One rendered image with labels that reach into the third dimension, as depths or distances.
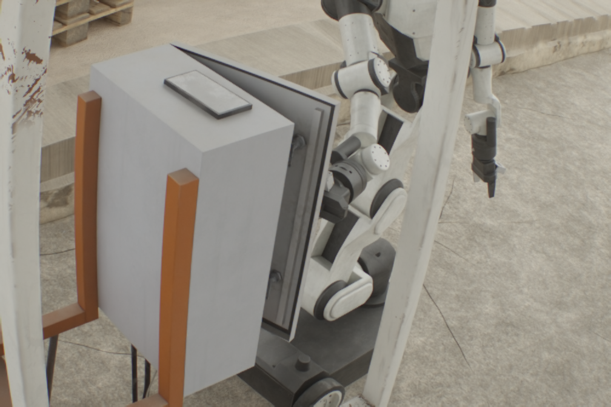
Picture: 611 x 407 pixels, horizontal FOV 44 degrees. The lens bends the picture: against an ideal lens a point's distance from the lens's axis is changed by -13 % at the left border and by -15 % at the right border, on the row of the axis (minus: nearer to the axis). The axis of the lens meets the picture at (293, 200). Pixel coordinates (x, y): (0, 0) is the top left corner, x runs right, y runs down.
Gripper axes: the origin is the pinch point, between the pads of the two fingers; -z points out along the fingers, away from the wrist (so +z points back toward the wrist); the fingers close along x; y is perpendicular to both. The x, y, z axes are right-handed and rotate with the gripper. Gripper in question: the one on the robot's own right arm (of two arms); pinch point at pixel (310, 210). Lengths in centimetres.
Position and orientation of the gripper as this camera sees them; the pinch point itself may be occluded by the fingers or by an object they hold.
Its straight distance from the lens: 180.9
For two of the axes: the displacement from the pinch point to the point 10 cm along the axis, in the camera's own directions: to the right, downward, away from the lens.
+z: 5.1, -4.1, 7.5
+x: 8.5, 3.9, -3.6
